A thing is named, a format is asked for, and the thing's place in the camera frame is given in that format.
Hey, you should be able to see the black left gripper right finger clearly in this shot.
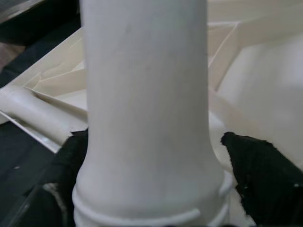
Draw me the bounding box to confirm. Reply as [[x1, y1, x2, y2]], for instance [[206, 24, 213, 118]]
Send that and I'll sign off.
[[220, 131, 303, 227]]

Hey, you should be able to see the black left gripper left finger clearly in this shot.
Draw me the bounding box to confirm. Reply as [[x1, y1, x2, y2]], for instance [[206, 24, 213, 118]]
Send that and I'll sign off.
[[41, 130, 90, 227]]

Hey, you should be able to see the white plastic children table top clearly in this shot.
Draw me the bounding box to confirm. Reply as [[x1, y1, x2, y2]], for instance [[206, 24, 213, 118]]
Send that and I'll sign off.
[[0, 0, 303, 227]]

